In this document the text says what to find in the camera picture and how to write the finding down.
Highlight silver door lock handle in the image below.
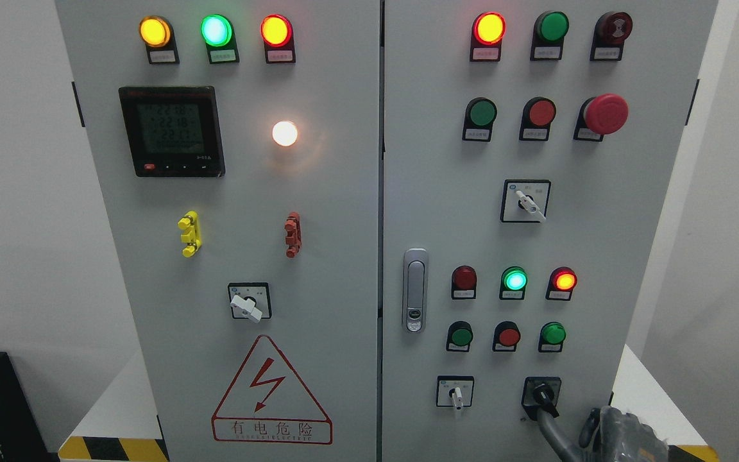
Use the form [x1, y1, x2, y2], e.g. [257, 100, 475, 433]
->
[402, 248, 429, 332]

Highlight red emergency stop mushroom button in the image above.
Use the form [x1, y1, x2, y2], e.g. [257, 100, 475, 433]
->
[573, 93, 629, 142]

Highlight yellow terminal block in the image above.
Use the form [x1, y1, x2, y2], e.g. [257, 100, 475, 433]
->
[177, 210, 202, 258]

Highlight red push button lower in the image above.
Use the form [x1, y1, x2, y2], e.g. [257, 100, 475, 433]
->
[491, 321, 522, 353]

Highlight black digital power meter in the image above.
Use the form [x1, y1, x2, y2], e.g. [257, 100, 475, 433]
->
[119, 87, 225, 178]

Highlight green push button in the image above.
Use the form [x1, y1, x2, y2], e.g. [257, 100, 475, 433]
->
[445, 320, 474, 353]
[461, 97, 497, 142]

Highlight red push button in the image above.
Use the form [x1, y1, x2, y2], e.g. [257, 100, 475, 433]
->
[491, 321, 522, 353]
[519, 97, 556, 141]

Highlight black rotary knob switch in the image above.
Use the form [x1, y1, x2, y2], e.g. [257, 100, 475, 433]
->
[522, 377, 562, 421]

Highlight red indicator light top left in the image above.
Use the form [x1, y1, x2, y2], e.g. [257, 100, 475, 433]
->
[260, 14, 296, 64]

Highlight dark red buzzer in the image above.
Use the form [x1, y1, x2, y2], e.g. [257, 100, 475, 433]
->
[590, 12, 633, 62]

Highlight green illuminated button lower right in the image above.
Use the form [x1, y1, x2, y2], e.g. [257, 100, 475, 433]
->
[538, 321, 566, 353]

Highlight white selector switch left door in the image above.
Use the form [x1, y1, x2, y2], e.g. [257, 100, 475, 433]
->
[228, 282, 272, 323]

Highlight green indicator light right door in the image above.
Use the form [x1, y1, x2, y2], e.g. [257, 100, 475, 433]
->
[530, 11, 570, 61]

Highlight grey electrical control cabinet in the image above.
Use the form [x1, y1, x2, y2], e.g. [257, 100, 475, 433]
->
[56, 1, 718, 461]

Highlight red indicator light right door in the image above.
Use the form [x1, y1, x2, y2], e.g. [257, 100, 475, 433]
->
[469, 11, 507, 62]

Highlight red push button upper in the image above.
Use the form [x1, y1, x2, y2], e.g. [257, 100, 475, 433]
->
[519, 97, 556, 141]

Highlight white selector switch right upper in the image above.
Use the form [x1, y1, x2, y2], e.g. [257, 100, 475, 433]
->
[500, 179, 551, 223]

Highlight yellow indicator light top left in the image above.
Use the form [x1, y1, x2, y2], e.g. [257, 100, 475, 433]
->
[139, 15, 180, 65]

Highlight red terminal block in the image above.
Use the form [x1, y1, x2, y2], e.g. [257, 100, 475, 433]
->
[284, 211, 302, 259]

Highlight white selector switch right lower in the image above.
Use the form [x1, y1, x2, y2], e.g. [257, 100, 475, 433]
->
[435, 375, 475, 419]

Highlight dark red indicator light left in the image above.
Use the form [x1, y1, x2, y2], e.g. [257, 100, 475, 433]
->
[451, 265, 477, 300]

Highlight green push button upper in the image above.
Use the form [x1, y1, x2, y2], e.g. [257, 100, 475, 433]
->
[461, 97, 497, 142]

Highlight green indicator light top left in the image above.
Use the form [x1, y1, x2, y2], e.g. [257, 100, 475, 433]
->
[201, 14, 239, 64]

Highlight white glowing indicator light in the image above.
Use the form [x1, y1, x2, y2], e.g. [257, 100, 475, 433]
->
[271, 120, 299, 147]

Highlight red electric hazard warning sticker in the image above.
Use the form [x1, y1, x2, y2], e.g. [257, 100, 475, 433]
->
[211, 334, 332, 445]

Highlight green push button lower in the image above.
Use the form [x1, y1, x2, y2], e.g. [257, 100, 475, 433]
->
[445, 320, 474, 353]

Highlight green lit indicator light middle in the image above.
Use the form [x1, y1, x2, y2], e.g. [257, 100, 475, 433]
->
[499, 266, 527, 300]

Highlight white selector switch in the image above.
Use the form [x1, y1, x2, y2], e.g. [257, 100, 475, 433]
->
[435, 375, 475, 419]
[500, 179, 551, 223]

